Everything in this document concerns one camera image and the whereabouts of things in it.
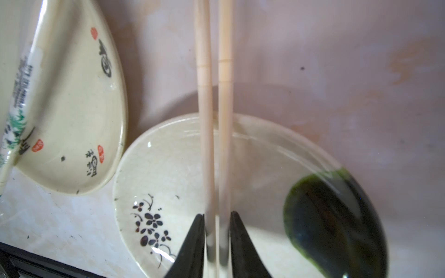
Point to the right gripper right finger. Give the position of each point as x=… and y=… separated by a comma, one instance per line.
x=245, y=261

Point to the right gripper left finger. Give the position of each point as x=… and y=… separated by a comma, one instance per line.
x=189, y=262

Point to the chopsticks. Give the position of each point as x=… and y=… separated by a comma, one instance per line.
x=216, y=128

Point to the wrapped chopsticks panda wrapper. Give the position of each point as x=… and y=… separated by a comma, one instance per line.
x=24, y=92

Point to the cream plate with green patch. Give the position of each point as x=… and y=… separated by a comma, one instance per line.
x=306, y=214

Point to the cream plate with calligraphy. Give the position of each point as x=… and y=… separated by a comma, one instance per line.
x=77, y=128

